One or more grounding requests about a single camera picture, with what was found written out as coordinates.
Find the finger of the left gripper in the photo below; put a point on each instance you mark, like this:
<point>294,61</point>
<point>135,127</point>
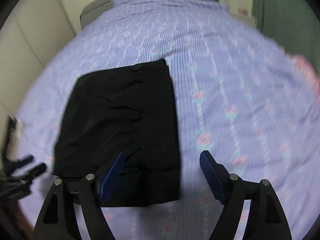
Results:
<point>17,164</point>
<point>35,172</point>

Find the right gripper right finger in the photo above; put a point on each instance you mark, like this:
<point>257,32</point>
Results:
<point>266,217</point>

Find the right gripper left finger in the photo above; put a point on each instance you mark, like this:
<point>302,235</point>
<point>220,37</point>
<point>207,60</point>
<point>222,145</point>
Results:
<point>57,219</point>

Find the black pants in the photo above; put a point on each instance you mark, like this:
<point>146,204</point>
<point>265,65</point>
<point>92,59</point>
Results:
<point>129,110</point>

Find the purple floral bed sheet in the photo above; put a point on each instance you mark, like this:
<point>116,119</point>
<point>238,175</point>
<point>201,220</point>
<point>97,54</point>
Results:
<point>238,95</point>

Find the green curtain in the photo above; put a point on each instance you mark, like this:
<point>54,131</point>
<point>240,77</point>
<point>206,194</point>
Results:
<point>292,24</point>

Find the white nightstand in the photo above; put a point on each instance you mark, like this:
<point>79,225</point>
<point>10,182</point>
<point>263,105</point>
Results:
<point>244,16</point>

